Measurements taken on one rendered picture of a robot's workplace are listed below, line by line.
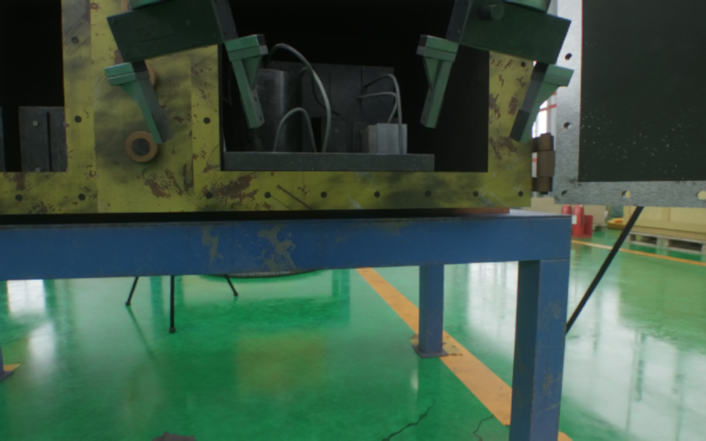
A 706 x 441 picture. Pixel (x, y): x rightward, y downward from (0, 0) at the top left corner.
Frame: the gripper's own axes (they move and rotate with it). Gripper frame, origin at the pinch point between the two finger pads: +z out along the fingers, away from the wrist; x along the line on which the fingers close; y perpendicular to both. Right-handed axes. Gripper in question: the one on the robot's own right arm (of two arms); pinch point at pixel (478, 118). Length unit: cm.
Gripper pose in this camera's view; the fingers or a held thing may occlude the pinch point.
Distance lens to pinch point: 51.7
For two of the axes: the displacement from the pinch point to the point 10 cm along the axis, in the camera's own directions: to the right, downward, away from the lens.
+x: 9.8, 0.9, 2.0
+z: -1.8, 8.8, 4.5
